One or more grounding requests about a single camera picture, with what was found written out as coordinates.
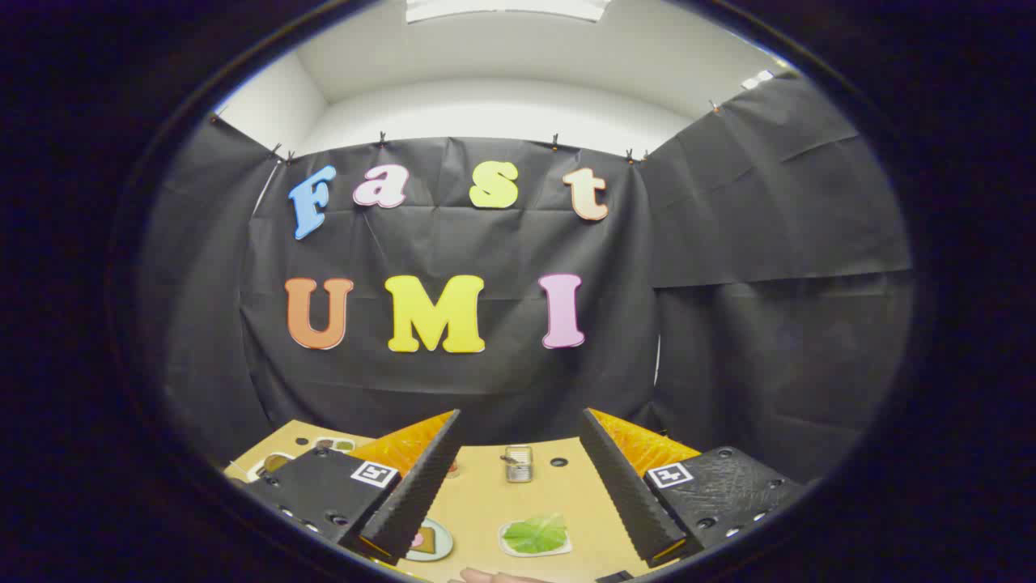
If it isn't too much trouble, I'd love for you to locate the black backdrop cloth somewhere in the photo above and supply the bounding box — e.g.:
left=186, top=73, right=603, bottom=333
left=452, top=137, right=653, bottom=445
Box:
left=138, top=73, right=915, bottom=487

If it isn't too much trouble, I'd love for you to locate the metal wire cutlery basket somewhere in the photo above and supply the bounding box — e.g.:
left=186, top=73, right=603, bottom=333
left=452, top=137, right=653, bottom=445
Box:
left=500, top=445, right=535, bottom=484

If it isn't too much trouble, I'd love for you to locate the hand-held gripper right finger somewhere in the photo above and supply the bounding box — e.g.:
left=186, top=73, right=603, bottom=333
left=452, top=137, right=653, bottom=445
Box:
left=578, top=407, right=810, bottom=568

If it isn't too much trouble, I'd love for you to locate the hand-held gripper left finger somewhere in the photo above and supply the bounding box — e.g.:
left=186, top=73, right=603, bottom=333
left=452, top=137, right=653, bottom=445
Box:
left=241, top=409, right=464, bottom=566

